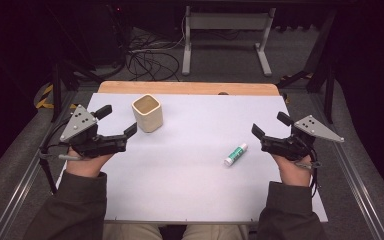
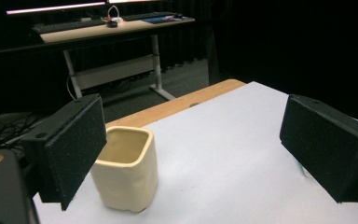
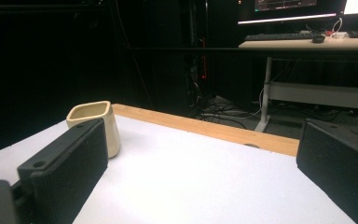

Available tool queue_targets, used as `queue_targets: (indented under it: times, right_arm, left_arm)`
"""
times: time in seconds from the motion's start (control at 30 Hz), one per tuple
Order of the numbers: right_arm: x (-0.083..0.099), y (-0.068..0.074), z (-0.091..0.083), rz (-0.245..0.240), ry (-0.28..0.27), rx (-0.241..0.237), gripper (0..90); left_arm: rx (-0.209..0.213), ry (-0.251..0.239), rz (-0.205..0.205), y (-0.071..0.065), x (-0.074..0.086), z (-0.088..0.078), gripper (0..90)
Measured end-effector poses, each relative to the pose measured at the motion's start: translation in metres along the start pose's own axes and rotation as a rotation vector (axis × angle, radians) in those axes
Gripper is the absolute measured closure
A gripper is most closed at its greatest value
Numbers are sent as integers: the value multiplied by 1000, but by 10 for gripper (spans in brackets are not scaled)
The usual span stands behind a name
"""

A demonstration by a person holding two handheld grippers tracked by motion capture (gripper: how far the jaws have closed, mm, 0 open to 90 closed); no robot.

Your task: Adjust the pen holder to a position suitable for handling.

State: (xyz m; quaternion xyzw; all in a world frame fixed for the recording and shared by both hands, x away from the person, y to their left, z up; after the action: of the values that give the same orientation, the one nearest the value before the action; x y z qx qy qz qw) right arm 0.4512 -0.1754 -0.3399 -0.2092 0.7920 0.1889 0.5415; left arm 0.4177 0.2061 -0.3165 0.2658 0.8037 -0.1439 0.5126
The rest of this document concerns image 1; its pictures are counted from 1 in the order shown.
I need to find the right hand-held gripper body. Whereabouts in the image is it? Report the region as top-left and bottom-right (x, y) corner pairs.
(260, 114), (345, 162)

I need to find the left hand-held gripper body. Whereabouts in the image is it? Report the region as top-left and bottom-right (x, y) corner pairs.
(59, 104), (129, 160)

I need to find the beige square cup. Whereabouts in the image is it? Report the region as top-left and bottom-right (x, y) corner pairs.
(131, 93), (165, 134)

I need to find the white and green glue stick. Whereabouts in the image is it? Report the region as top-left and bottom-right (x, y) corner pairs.
(222, 142), (250, 168)

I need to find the person's right hand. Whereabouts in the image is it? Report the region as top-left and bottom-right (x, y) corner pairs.
(271, 153), (314, 188)

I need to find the person's left hand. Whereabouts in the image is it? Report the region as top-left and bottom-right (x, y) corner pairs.
(65, 147), (115, 179)

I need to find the black metal stand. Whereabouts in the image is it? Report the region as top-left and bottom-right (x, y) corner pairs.
(276, 9), (337, 125)
(50, 59), (105, 123)

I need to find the yellow and black tape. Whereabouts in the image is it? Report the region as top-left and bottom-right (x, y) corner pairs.
(34, 83), (81, 111)

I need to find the white table mat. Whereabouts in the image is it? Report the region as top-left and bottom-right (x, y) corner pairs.
(55, 92), (329, 224)

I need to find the person's left leg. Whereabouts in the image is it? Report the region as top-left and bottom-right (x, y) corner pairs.
(102, 223), (164, 240)

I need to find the person's leg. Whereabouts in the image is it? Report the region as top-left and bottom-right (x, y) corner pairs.
(182, 223), (250, 240)
(102, 223), (164, 240)

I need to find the person's right leg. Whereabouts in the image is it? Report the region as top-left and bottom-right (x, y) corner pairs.
(182, 223), (250, 240)

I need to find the right hand-held gripper cable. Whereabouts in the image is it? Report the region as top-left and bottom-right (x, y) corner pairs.
(294, 144), (323, 198)

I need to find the hand-held gripper cable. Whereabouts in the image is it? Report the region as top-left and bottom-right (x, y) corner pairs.
(294, 144), (323, 198)
(38, 116), (81, 195)

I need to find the left hand-held gripper cable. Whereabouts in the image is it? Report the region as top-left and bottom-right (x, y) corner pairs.
(38, 116), (81, 195)

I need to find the tangle of floor cables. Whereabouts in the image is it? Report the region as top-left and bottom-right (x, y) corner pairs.
(125, 31), (182, 83)

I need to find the aluminium rail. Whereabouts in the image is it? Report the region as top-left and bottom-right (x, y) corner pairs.
(308, 93), (384, 240)
(0, 91), (78, 240)

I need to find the white metal stand frame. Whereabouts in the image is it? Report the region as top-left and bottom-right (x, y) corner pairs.
(181, 5), (277, 77)

